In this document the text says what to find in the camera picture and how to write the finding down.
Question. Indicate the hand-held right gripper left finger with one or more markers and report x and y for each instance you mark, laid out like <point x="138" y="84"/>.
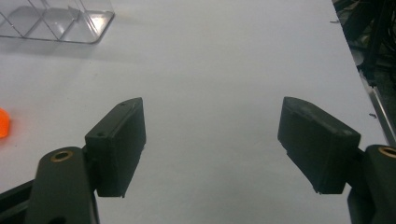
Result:
<point x="116" y="149"/>

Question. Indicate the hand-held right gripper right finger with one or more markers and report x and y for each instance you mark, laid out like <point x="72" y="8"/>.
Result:
<point x="314" y="146"/>

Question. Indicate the orange highlighter pen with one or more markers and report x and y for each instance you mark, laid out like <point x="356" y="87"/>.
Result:
<point x="3" y="123"/>

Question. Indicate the clear plastic organizer box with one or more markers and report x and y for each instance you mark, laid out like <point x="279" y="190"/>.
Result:
<point x="56" y="21"/>

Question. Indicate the metal floor rail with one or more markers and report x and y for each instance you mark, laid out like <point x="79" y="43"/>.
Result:
<point x="381" y="112"/>

